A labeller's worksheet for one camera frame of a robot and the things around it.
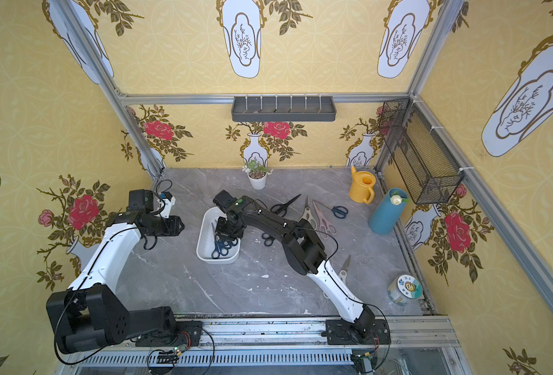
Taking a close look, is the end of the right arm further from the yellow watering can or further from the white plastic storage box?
the yellow watering can

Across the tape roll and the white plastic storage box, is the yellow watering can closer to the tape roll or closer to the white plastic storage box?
the tape roll

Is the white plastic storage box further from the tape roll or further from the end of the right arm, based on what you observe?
the tape roll

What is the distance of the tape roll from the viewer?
2.49ft

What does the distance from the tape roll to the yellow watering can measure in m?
0.36

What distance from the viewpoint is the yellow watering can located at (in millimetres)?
1022
